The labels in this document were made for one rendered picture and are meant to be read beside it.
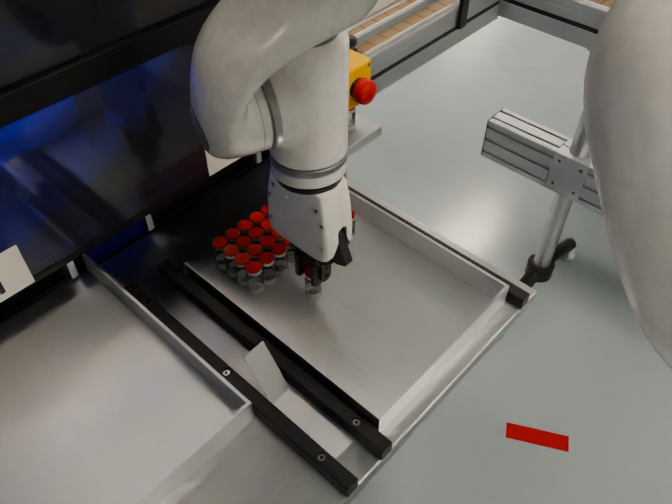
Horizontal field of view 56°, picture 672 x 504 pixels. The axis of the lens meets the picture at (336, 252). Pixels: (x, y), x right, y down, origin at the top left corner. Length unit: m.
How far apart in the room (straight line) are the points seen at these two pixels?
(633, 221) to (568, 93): 2.81
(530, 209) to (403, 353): 1.63
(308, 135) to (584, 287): 1.64
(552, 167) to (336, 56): 1.21
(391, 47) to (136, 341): 0.74
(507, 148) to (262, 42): 1.35
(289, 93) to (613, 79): 0.40
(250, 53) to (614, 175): 0.34
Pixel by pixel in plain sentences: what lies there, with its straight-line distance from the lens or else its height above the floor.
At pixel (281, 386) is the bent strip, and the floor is 0.89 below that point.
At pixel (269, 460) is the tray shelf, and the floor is 0.88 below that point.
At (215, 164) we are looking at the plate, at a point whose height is 1.00.
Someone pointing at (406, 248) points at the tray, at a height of 0.88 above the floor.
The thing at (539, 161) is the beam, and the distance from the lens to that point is 1.76.
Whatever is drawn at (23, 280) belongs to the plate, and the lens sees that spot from 0.79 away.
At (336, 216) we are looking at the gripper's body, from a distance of 0.70.
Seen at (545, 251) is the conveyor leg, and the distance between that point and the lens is 1.94.
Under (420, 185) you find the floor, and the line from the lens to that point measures 2.40.
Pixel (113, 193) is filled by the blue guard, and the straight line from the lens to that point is 0.79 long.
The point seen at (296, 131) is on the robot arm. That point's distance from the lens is 0.62.
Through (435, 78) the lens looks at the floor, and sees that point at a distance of 3.02.
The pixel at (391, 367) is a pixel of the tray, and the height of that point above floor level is 0.88.
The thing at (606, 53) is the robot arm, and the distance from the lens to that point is 0.25.
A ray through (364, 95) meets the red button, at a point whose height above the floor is 1.00.
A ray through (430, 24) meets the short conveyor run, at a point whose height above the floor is 0.93.
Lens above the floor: 1.54
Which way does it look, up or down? 46 degrees down
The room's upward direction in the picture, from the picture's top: straight up
